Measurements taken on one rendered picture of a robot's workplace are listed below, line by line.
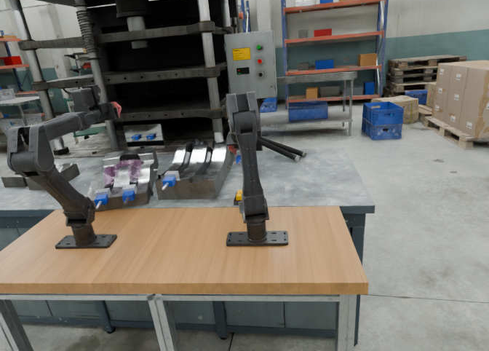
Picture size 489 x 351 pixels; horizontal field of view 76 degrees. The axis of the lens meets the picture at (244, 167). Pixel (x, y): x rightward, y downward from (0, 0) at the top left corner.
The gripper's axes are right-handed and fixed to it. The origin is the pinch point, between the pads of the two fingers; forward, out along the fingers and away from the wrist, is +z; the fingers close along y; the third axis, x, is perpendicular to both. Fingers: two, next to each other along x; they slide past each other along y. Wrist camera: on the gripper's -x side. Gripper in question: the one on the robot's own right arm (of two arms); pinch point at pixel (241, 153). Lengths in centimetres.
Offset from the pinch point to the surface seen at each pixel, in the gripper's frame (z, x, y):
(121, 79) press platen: 2, -74, 85
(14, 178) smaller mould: 9, 1, 123
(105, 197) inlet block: -4, 25, 54
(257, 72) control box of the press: 8, -78, -3
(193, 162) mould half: 9.0, -4.1, 25.4
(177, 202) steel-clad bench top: 5.6, 21.8, 26.8
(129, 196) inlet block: -3, 24, 44
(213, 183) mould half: 0.8, 16.1, 11.0
